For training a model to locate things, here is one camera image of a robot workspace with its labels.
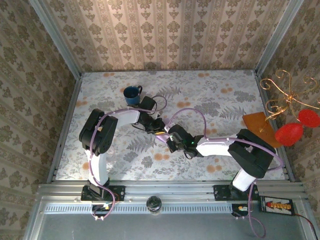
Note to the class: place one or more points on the lavender paper sheet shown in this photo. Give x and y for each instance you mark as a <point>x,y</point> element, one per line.
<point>163,137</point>

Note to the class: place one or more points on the black power distribution board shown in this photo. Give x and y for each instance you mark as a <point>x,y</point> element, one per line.
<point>276,210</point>

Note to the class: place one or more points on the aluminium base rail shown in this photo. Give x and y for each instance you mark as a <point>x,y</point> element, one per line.
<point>170,191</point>

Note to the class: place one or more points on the small red egg ornament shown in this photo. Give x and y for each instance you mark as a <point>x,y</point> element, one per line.
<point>308,118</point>

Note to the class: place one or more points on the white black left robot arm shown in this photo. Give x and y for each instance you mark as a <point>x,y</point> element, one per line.
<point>98,135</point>

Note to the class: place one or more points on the aluminium frame post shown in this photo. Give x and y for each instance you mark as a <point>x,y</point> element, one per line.
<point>56,37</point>
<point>277,37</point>

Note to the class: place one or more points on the small black circuit board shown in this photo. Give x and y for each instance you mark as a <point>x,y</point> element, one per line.
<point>100,209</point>
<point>241,209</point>

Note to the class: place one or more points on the large red egg ornament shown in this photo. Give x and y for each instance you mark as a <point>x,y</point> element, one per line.
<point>288,133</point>

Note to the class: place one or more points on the black round knob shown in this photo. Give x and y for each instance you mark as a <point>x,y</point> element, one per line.
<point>153,203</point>

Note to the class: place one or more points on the brown wooden board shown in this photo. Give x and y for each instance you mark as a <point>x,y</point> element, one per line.
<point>257,122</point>

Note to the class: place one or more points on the aluminium frame side rail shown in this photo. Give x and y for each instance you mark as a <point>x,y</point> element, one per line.
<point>65,130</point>
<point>288,172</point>

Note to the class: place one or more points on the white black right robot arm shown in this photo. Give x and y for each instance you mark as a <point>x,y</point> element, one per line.
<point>252,155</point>

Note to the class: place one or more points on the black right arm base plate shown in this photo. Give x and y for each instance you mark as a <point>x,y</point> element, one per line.
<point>221,192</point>

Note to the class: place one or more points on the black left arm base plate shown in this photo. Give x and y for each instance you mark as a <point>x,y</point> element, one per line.
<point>120,192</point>

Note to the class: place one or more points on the dark blue mug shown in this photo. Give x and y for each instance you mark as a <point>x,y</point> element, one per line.
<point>131,96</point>

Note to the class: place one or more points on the clear drinking glass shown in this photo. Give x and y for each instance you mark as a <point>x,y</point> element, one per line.
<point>112,153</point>

